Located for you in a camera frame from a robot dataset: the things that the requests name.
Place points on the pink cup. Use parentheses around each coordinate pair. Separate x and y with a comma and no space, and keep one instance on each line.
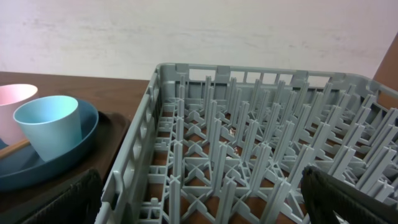
(12,97)

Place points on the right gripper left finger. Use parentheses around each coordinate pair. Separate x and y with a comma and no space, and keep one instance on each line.
(79,203)

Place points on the light blue cup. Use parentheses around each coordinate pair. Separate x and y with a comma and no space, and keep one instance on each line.
(51,124)

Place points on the grey dishwasher rack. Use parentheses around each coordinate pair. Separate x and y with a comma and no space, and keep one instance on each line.
(221,144)

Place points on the right wooden chopstick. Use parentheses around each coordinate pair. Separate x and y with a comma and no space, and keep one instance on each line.
(7,151)

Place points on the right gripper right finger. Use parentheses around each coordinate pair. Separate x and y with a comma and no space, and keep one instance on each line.
(326,198)

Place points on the brown serving tray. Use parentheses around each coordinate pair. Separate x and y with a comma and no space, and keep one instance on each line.
(111,131)

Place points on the blue plate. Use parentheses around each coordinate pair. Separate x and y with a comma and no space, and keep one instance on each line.
(25,168)

